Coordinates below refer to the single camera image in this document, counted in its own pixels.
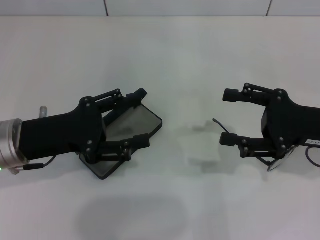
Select black glasses case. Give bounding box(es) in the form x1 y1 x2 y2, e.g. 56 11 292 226
78 99 164 181

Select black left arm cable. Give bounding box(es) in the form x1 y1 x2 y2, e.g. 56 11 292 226
14 155 59 174

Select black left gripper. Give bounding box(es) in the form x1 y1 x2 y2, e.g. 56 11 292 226
21 87 151 165

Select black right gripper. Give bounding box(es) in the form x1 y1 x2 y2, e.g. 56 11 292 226
219 83 320 161

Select black framed glasses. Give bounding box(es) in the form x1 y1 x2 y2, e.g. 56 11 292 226
212 118 301 174

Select dark right arm cable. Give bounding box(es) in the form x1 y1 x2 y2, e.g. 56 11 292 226
305 146 320 169

